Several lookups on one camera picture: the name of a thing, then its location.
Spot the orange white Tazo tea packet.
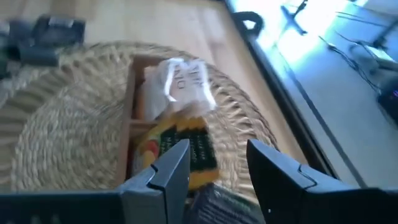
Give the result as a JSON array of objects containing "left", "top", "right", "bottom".
[{"left": 141, "top": 57, "right": 218, "bottom": 121}]

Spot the black pedestal leg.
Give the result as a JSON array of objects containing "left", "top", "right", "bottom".
[{"left": 279, "top": 0, "right": 308, "bottom": 35}]

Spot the yellow tea packet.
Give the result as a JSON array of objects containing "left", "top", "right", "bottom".
[{"left": 132, "top": 114, "right": 221, "bottom": 191}]

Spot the dark floor case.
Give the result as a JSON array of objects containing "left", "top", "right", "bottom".
[{"left": 377, "top": 76, "right": 398, "bottom": 125}]

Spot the black floor stand pole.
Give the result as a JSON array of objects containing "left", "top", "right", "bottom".
[{"left": 371, "top": 17, "right": 398, "bottom": 47}]

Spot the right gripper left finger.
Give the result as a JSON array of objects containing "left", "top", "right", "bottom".
[{"left": 116, "top": 138, "right": 192, "bottom": 224}]

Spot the black metal table frame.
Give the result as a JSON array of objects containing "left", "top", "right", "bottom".
[{"left": 222, "top": 0, "right": 341, "bottom": 183}]

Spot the wooden tea organizer box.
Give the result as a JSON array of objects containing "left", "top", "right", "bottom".
[{"left": 115, "top": 54, "right": 220, "bottom": 187}]

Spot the grey floor box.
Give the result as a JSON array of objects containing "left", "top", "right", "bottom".
[{"left": 349, "top": 40, "right": 398, "bottom": 74}]

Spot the black floor cable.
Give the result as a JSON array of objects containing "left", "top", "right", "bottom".
[{"left": 318, "top": 34, "right": 383, "bottom": 94}]

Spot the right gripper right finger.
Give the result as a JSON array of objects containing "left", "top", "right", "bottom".
[{"left": 247, "top": 138, "right": 356, "bottom": 224}]

